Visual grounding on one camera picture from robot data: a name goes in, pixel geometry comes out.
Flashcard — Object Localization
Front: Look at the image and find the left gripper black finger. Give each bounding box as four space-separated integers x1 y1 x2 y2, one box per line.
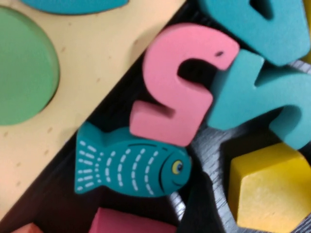
179 176 229 233

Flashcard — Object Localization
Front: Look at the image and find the yellow pentagon piece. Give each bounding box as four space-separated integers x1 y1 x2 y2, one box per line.
228 142 311 230

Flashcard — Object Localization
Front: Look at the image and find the teal wooden fish piece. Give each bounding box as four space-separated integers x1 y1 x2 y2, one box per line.
74 121 192 198

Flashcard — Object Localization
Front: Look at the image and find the orange wooden shape piece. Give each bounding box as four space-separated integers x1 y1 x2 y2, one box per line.
9 222 47 233

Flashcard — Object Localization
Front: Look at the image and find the colourful wooden puzzle board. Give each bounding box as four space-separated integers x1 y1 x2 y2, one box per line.
0 0 189 220

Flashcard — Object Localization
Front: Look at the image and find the teal number four piece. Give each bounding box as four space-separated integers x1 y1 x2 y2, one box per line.
198 0 311 67

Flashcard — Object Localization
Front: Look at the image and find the green circle piece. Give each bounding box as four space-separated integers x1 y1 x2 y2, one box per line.
0 6 60 126

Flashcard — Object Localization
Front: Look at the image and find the teal heart piece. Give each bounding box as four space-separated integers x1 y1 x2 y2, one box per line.
20 0 129 15

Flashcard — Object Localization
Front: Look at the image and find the teal number five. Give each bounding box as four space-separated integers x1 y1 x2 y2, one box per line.
206 50 311 151

